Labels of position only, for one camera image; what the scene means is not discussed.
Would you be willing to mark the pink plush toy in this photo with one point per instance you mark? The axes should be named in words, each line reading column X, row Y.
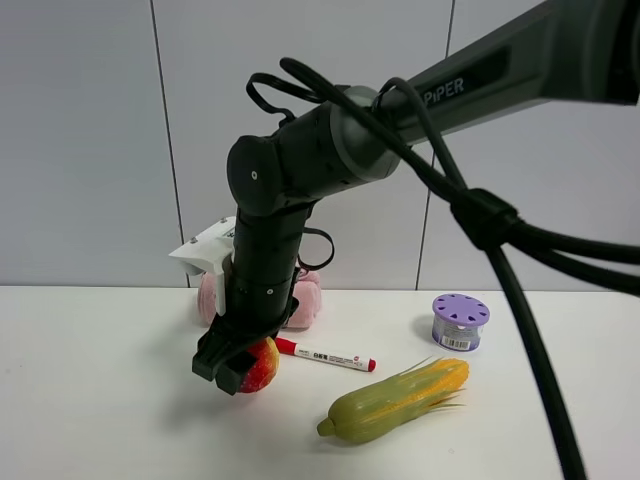
column 307, row 291

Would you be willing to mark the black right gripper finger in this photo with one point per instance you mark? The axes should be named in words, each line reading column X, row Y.
column 233, row 372

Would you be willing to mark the red yellow toy apple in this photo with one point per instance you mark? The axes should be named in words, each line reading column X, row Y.
column 264, row 369

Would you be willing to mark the yellow toy corn cob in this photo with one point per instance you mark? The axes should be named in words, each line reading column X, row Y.
column 368, row 413

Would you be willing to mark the purple lid air freshener jar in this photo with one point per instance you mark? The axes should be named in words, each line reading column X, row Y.
column 458, row 321

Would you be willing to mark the red white marker pen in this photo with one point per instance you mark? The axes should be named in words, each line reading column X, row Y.
column 353, row 362

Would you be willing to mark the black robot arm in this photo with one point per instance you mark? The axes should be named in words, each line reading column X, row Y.
column 578, row 51

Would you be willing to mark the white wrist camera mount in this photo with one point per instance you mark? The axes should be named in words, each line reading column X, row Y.
column 209, row 255

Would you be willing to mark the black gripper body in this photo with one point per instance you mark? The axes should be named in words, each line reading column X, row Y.
column 240, row 316

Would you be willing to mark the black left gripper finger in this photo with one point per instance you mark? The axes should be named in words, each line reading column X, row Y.
column 211, row 362

